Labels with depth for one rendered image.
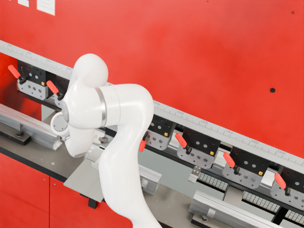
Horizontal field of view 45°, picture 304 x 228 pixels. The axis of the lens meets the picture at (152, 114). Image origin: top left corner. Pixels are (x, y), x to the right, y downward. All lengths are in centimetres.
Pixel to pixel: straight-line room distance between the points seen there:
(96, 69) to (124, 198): 33
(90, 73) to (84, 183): 78
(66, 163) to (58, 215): 32
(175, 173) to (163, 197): 137
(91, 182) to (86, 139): 43
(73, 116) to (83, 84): 9
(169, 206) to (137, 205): 85
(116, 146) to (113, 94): 13
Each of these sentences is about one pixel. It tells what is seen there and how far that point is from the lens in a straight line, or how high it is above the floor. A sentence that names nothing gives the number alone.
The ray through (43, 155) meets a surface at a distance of 193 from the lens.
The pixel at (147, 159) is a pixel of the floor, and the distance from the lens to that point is 322.
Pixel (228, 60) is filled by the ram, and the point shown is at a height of 167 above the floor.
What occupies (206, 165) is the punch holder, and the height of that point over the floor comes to 119.
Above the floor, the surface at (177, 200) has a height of 87.
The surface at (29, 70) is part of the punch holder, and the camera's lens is 174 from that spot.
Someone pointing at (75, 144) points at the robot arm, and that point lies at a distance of 124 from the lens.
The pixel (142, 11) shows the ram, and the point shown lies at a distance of 133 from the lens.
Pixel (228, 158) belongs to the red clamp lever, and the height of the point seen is 130.
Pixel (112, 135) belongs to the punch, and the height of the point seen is 111.
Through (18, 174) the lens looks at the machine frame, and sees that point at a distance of 205.
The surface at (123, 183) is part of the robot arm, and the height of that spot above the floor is 156.
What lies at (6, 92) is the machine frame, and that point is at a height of 84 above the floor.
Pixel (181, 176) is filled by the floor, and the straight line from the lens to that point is 316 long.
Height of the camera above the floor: 223
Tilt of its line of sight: 37 degrees down
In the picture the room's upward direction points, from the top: 12 degrees clockwise
